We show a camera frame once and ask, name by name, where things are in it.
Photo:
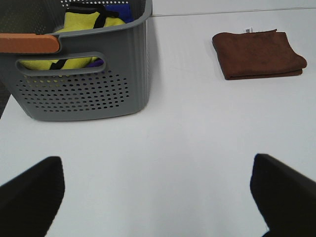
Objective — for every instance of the orange wooden basket handle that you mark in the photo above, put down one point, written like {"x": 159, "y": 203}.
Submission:
{"x": 28, "y": 43}

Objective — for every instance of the yellow cloth with black strap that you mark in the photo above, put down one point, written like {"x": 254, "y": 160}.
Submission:
{"x": 82, "y": 18}

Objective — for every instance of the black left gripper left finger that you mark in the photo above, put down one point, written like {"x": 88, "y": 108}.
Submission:
{"x": 30, "y": 201}

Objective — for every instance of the brown towel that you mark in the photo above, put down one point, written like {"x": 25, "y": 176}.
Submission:
{"x": 257, "y": 55}

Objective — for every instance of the blue cloth in basket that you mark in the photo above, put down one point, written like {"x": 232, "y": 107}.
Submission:
{"x": 121, "y": 11}

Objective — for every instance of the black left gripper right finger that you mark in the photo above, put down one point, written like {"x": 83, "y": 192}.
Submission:
{"x": 285, "y": 198}

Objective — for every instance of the grey perforated plastic basket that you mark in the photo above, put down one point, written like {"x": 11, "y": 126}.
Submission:
{"x": 116, "y": 88}

